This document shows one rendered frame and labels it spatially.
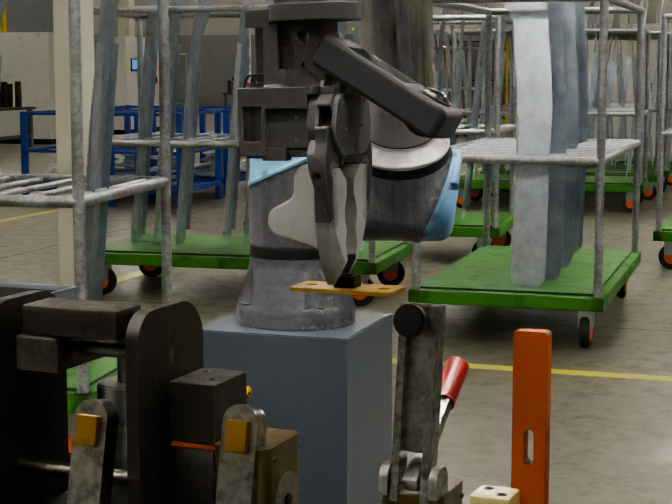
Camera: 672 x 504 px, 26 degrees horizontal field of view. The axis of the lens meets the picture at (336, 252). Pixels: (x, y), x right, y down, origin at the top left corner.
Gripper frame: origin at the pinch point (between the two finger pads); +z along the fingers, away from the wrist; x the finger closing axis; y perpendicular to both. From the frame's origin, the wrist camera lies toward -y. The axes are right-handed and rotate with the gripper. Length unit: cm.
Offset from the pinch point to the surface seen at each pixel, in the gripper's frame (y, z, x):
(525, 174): 157, 38, -626
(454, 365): -0.6, 12.5, -24.7
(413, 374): 0.2, 11.6, -15.5
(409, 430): 0.3, 16.5, -14.7
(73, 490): 33.7, 24.3, -12.3
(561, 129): 147, 16, -659
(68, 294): 51, 10, -39
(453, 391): -1.2, 14.5, -22.5
